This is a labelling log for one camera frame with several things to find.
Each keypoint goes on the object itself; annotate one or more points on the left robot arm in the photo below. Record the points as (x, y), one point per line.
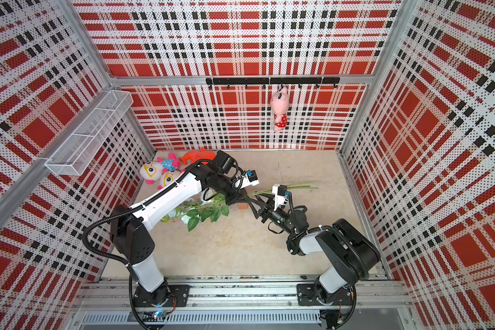
(130, 227)

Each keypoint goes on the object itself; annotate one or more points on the black hook rail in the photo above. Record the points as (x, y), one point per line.
(280, 81)

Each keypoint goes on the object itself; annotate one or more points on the white fish plush pink fins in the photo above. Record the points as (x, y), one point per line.
(168, 178)

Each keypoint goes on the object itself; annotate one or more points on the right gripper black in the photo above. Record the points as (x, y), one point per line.
(267, 210)

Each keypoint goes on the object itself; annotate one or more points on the red whale plush toy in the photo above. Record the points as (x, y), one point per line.
(191, 157)

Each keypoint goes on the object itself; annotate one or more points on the white wire mesh basket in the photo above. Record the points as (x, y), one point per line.
(79, 148)

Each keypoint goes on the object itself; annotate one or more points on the artificial flower bouquet green stems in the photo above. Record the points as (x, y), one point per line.
(192, 212)

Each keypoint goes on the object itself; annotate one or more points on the pink hanging plush doll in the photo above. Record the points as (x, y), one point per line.
(280, 103)

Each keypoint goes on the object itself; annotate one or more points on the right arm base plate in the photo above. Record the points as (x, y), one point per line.
(316, 295)

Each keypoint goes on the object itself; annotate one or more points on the white fish plush blue fins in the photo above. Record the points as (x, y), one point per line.
(153, 171)

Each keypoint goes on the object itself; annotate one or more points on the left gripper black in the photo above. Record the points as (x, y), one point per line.
(239, 192)

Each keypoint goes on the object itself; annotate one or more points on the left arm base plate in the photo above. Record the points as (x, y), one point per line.
(164, 296)

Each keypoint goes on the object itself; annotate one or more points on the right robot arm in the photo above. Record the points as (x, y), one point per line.
(350, 253)

